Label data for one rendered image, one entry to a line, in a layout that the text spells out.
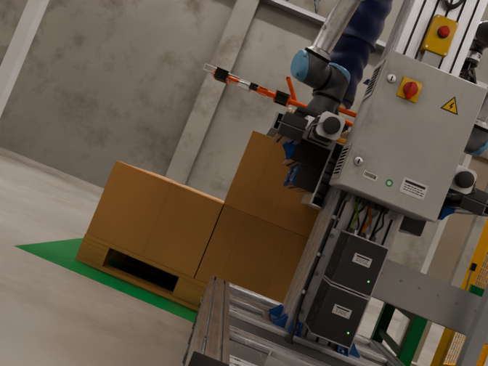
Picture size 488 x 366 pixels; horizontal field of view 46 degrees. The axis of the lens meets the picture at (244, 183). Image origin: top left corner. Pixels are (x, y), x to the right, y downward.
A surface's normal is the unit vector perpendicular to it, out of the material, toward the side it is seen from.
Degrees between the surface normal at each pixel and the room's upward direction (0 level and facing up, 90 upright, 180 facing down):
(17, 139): 90
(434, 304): 90
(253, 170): 90
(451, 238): 90
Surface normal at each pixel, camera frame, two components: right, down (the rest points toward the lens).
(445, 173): 0.03, -0.02
